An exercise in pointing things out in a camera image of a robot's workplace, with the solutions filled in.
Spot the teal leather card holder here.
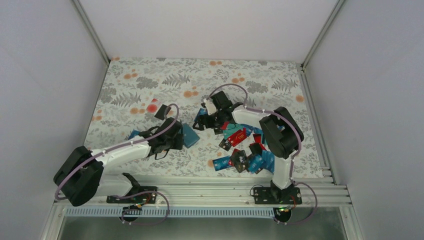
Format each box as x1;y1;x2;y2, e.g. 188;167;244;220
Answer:
182;123;200;148

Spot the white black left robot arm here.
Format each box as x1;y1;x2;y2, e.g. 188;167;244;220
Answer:
53;117;184;207

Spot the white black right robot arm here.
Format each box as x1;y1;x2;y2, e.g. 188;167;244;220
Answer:
193;91;304;204

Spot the blue card under left arm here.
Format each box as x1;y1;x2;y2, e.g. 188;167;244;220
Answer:
127;129;140;140

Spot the blue card near holder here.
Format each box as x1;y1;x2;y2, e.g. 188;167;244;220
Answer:
194;108;208;122

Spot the teal green card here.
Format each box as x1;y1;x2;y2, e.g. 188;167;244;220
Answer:
222;123;244;139

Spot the black card near left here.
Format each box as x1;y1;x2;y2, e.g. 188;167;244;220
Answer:
154;104;171;120

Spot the red VIP card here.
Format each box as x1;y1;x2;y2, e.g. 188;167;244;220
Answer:
228;128;248;147

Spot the black card with chip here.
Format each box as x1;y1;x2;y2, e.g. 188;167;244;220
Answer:
218;138;233;152

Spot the white card with red circle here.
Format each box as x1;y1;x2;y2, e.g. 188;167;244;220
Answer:
146;98;162;114

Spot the blue card front left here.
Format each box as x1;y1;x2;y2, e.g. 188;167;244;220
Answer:
212;156;232;171

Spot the blue card pile front right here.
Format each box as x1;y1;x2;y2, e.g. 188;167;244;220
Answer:
247;150;275;174

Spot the floral patterned table mat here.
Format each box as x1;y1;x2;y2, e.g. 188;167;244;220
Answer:
76;56;324;179

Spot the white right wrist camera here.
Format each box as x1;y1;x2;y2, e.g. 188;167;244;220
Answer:
203;98;217;116

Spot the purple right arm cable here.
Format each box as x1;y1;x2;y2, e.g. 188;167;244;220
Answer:
207;83;319;227

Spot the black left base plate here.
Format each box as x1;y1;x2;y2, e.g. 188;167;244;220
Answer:
106;186;158;204

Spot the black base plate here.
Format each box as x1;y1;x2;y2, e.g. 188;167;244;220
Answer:
253;186;303;205
106;186;158;204

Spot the aluminium rail frame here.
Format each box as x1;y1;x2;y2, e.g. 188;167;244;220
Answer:
54;174;353;208

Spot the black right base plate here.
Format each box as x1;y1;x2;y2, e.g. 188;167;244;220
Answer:
253;186;303;205

